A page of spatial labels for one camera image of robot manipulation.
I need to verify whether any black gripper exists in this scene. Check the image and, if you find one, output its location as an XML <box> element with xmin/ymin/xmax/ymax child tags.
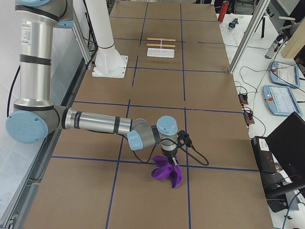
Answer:
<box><xmin>161</xmin><ymin>146</ymin><xmax>179</xmax><ymax>166</ymax></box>

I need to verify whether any purple towel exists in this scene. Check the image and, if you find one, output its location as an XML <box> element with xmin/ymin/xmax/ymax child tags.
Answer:
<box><xmin>151</xmin><ymin>156</ymin><xmax>183</xmax><ymax>188</ymax></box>

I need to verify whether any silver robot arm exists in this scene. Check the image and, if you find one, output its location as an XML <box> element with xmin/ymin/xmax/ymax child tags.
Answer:
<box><xmin>6</xmin><ymin>0</ymin><xmax>178</xmax><ymax>165</ymax></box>

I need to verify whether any white towel rack base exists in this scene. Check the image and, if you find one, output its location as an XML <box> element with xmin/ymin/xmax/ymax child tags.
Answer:
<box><xmin>147</xmin><ymin>48</ymin><xmax>175</xmax><ymax>58</ymax></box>

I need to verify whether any near wooden rack rod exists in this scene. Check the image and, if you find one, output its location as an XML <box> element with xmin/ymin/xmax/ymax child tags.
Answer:
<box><xmin>146</xmin><ymin>43</ymin><xmax>176</xmax><ymax>48</ymax></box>

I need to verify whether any wooden rack rod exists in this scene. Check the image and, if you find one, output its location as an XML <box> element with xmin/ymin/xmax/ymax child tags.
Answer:
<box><xmin>146</xmin><ymin>43</ymin><xmax>176</xmax><ymax>48</ymax></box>
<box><xmin>147</xmin><ymin>38</ymin><xmax>176</xmax><ymax>42</ymax></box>

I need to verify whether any far wooden rack rod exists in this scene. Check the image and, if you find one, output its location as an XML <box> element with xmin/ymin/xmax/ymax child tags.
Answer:
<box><xmin>147</xmin><ymin>38</ymin><xmax>176</xmax><ymax>42</ymax></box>

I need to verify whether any black box with label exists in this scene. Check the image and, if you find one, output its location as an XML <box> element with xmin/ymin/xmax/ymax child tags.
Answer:
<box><xmin>251</xmin><ymin>136</ymin><xmax>277</xmax><ymax>174</ymax></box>

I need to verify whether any orange black connector board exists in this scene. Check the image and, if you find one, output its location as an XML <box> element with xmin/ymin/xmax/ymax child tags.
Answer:
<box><xmin>238</xmin><ymin>94</ymin><xmax>248</xmax><ymax>106</ymax></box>

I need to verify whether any black monitor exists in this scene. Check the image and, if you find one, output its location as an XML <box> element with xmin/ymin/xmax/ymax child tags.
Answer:
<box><xmin>265</xmin><ymin>112</ymin><xmax>305</xmax><ymax>198</ymax></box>

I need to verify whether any near teach pendant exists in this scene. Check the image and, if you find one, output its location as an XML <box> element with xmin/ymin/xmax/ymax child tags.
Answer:
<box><xmin>263</xmin><ymin>85</ymin><xmax>303</xmax><ymax>117</ymax></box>

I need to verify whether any teach pendant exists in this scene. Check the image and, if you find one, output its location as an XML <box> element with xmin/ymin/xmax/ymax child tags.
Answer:
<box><xmin>270</xmin><ymin>61</ymin><xmax>300</xmax><ymax>88</ymax></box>
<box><xmin>263</xmin><ymin>85</ymin><xmax>303</xmax><ymax>117</ymax></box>

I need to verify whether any far teach pendant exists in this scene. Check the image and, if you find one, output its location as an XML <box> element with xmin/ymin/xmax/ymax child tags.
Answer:
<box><xmin>270</xmin><ymin>61</ymin><xmax>300</xmax><ymax>88</ymax></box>

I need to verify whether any grey water bottle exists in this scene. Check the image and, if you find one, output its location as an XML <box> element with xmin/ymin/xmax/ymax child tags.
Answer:
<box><xmin>264</xmin><ymin>33</ymin><xmax>285</xmax><ymax>59</ymax></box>

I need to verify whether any red cylinder tube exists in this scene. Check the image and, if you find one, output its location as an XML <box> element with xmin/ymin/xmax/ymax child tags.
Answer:
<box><xmin>218</xmin><ymin>0</ymin><xmax>230</xmax><ymax>23</ymax></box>

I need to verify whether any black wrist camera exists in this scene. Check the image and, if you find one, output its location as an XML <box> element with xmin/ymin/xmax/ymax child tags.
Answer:
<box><xmin>177</xmin><ymin>130</ymin><xmax>193</xmax><ymax>148</ymax></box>

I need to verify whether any white pedestal column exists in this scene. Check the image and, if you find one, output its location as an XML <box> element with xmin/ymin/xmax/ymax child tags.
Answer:
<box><xmin>86</xmin><ymin>0</ymin><xmax>128</xmax><ymax>79</ymax></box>

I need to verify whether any aluminium frame post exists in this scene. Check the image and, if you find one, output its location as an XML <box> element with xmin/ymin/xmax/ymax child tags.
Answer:
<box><xmin>228</xmin><ymin>0</ymin><xmax>270</xmax><ymax>74</ymax></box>

